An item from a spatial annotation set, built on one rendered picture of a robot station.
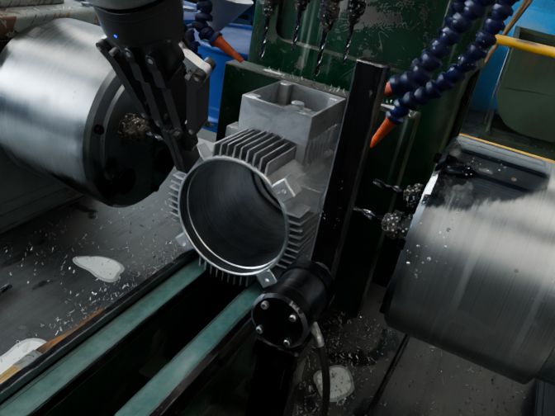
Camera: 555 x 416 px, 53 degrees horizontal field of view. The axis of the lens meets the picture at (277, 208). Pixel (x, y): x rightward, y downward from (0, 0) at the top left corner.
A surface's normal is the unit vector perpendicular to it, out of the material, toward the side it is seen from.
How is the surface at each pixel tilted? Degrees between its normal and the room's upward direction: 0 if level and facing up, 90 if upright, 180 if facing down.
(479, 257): 65
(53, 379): 0
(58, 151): 96
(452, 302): 92
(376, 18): 90
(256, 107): 90
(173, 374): 0
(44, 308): 0
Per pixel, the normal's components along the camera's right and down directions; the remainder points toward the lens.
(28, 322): 0.17, -0.87
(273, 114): -0.44, 0.35
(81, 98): -0.29, -0.16
